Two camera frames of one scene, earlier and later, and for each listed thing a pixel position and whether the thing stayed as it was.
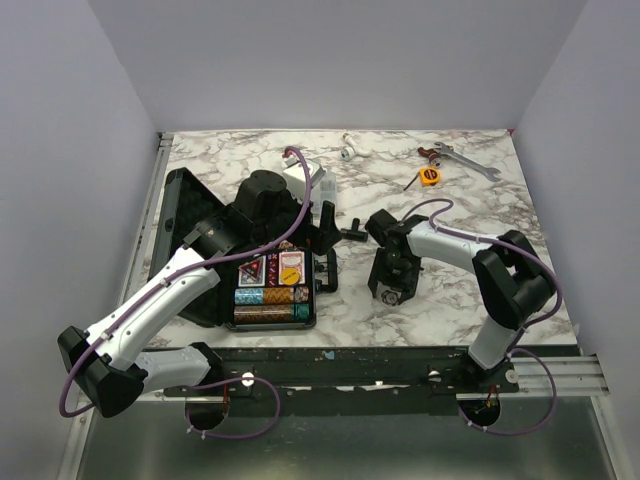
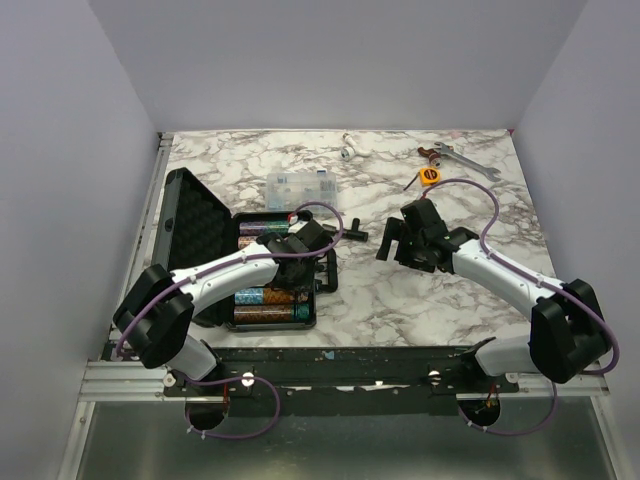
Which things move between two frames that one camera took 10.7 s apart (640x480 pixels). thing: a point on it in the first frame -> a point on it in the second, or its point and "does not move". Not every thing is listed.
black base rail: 351,381 does not move
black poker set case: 269,288 does not move
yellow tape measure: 429,176 does not move
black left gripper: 318,239 -> 304,283
